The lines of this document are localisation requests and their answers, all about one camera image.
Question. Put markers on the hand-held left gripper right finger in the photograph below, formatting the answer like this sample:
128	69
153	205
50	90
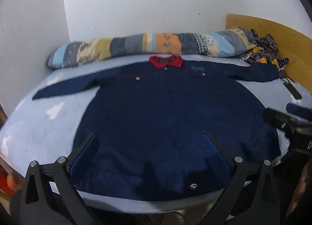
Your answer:
211	150

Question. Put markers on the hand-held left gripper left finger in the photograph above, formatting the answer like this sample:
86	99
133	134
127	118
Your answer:
85	153

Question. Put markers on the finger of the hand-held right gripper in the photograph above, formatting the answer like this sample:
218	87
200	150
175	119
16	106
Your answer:
298	110
276	117

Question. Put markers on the navy jacket with red collar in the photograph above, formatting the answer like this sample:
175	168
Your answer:
158	117

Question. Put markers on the person's right forearm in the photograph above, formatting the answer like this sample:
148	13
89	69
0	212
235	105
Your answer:
304	186

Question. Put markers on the light blue bed sheet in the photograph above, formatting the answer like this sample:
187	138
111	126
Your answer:
36	127

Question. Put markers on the wooden headboard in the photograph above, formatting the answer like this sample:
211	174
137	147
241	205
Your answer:
280	34

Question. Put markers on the red orange object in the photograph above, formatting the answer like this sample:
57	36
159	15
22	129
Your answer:
9	181

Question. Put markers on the patchwork blanket roll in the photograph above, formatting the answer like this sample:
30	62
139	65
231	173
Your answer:
121	44

